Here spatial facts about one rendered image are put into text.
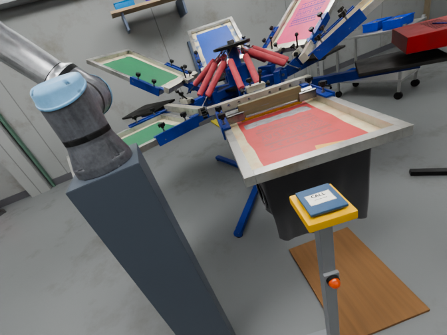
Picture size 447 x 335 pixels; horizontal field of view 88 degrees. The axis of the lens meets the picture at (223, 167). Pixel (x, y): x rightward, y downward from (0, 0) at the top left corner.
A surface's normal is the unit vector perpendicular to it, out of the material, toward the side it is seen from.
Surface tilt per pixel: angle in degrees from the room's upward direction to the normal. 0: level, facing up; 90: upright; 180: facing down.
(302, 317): 0
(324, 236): 90
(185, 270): 90
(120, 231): 90
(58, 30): 90
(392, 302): 0
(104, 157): 73
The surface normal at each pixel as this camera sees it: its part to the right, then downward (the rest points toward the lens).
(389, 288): -0.28, -0.83
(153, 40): 0.36, 0.38
